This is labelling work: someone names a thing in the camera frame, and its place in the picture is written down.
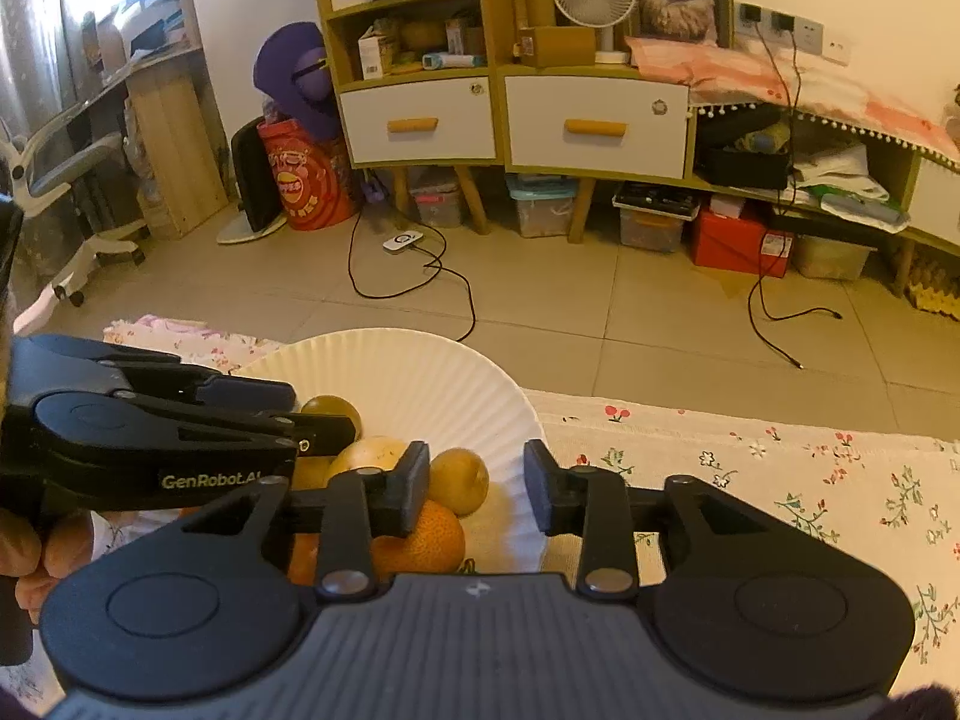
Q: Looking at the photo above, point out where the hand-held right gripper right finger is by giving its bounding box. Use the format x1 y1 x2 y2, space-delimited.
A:
523 439 852 602

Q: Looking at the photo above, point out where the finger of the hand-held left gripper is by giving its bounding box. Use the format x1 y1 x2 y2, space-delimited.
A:
112 360 299 413
259 412 358 460

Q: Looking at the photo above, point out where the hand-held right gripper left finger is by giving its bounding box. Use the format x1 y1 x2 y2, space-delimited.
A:
112 441 432 602

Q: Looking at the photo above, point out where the green-brown tangerine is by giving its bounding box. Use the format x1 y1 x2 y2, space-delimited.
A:
300 394 365 440

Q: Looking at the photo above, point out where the large yellow-orange grapefruit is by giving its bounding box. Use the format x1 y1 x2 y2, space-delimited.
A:
330 435 412 492

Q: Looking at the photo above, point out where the yellow-brown round citrus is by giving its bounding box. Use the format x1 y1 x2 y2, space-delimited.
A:
427 448 491 517

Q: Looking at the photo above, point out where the white ribbed plate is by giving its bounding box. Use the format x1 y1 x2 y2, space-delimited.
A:
229 328 542 578

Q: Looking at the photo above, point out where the person's left hand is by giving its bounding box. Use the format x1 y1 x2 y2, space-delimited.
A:
0 508 95 627

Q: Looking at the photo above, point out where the floral tablecloth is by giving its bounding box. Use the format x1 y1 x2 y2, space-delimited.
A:
0 315 960 710

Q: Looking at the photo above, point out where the black flat panel heater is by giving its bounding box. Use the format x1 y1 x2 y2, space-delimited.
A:
216 118 290 245

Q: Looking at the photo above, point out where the red printed bag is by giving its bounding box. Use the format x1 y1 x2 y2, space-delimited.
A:
257 116 359 232

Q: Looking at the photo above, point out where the light wooden desk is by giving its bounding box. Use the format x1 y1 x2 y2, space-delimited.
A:
71 0 230 241

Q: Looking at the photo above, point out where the clear storage box red label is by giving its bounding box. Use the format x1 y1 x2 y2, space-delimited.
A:
411 169 464 230

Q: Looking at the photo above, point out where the teal lid storage box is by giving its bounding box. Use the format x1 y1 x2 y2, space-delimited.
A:
506 174 578 239

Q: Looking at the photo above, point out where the black lid storage box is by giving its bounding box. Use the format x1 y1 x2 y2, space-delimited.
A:
613 181 700 254

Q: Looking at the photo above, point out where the white office chair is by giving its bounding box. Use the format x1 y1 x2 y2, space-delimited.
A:
0 116 147 335

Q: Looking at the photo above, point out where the red cardboard box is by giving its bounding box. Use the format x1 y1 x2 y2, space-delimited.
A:
690 206 794 278

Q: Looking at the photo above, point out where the purple plush toy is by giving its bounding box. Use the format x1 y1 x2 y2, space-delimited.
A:
253 21 342 142

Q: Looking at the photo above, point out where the small white carton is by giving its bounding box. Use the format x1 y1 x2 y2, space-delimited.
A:
358 34 391 80

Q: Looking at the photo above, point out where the clear plastic storage box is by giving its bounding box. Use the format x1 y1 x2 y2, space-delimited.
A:
791 232 875 282

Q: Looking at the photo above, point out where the black case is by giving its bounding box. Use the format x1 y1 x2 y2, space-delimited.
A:
694 142 792 191

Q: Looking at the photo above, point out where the white printer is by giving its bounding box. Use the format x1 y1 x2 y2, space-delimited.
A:
120 0 185 53

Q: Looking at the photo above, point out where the grey curtain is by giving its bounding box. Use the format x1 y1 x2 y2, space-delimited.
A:
0 0 98 143

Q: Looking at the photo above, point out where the stack of folded cloths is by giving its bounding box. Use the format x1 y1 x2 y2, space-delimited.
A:
793 144 912 233

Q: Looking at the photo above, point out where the yellow egg carton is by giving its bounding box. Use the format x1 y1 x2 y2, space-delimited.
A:
904 259 960 316

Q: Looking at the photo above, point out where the brown cardboard box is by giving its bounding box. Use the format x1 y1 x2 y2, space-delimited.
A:
517 26 601 68

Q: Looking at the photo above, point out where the pink checked cloth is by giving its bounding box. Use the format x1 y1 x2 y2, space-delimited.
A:
624 36 960 166

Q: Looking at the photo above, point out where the white shelf drawer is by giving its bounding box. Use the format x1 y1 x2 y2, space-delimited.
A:
911 157 960 241

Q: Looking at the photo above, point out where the black floor cable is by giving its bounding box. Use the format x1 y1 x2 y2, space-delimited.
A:
347 206 478 344

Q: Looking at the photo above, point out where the black wall cable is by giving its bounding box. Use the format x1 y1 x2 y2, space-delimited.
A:
746 22 845 371

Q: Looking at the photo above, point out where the grey wall socket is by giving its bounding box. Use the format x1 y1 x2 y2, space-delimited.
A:
735 1 826 55

